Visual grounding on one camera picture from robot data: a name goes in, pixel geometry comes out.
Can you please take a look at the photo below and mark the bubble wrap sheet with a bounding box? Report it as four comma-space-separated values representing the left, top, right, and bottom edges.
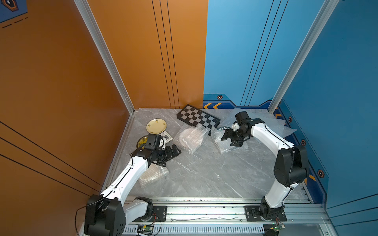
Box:
258, 111, 297, 138

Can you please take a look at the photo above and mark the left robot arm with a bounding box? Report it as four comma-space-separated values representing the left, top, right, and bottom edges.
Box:
83, 134, 181, 236

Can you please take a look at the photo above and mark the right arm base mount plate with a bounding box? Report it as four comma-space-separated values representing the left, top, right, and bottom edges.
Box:
244, 205, 287, 222

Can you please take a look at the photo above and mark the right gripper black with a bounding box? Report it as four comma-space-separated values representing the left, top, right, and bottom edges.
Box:
220, 127, 249, 147

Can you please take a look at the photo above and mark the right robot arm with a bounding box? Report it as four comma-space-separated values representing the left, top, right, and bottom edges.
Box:
221, 111, 310, 221

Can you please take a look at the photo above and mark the right circuit board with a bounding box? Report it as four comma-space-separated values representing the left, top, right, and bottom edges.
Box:
263, 224, 285, 236

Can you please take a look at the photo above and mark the small square marker tile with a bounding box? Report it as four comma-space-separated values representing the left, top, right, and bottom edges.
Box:
160, 131, 173, 143

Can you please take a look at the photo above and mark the left circuit board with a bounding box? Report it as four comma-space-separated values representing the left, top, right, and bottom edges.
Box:
136, 225, 154, 236

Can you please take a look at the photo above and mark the black white checkerboard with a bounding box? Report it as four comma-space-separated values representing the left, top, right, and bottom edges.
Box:
176, 104, 221, 129

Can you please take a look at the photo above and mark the yellow black patterned plate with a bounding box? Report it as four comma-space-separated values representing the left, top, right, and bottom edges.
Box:
136, 136, 148, 148

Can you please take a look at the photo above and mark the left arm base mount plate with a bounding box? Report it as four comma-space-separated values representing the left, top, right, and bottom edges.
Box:
133, 205, 167, 222

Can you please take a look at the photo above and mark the cream yellow dinner plate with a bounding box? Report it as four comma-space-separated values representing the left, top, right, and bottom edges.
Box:
146, 119, 167, 134

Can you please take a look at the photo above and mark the circuit board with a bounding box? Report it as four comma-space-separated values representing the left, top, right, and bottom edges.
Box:
136, 225, 154, 236
263, 224, 285, 236

